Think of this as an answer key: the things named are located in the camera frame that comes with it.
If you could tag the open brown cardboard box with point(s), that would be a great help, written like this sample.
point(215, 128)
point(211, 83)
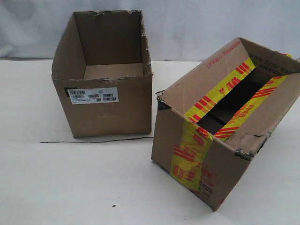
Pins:
point(102, 73)

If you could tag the cardboard box with yellow tape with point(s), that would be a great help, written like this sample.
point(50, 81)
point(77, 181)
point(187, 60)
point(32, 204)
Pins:
point(213, 121)

